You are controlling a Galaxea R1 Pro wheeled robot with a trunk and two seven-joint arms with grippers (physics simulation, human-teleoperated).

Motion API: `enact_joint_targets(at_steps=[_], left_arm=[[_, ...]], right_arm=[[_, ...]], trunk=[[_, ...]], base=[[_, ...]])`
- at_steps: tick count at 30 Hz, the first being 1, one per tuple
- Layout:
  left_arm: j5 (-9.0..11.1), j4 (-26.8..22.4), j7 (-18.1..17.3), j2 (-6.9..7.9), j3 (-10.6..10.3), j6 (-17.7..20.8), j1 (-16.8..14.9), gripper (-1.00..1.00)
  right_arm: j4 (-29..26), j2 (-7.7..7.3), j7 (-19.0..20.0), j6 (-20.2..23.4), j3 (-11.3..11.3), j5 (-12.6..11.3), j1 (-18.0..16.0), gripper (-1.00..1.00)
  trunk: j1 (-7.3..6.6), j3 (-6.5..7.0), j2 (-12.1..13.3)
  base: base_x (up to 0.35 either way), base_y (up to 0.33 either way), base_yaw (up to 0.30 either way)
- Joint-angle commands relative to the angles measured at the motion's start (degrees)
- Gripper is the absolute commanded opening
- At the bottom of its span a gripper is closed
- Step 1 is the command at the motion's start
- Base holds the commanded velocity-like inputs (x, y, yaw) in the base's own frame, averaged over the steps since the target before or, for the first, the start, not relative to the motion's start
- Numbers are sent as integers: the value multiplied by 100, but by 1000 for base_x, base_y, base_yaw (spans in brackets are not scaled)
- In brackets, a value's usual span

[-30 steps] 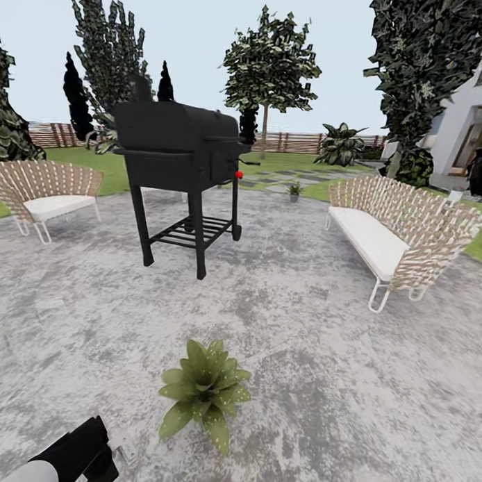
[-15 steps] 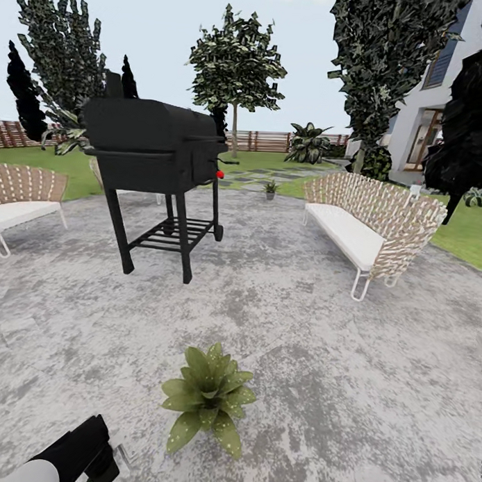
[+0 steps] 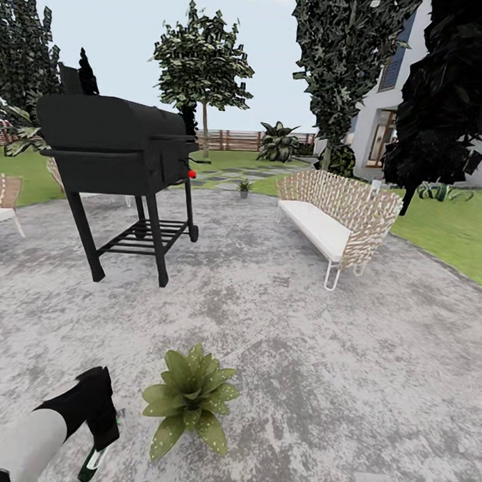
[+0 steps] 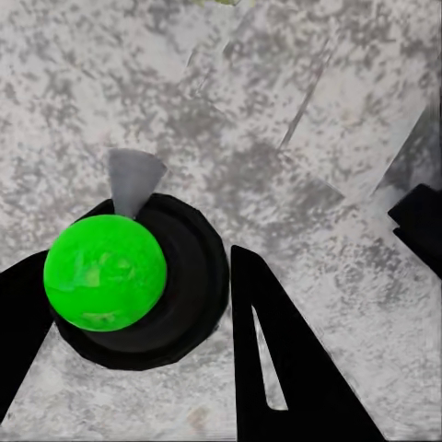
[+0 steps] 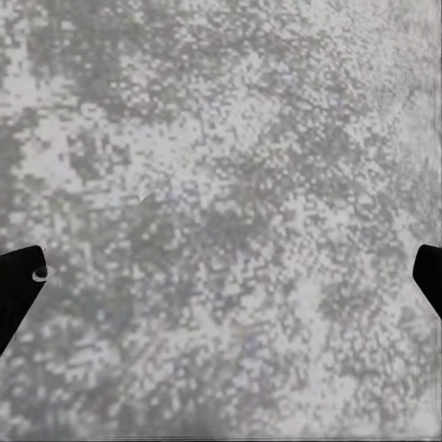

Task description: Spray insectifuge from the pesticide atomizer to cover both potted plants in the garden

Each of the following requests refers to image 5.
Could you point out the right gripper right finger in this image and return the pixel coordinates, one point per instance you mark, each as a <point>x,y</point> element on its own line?
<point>427,272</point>

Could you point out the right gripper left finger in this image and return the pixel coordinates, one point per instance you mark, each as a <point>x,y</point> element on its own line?
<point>23,274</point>

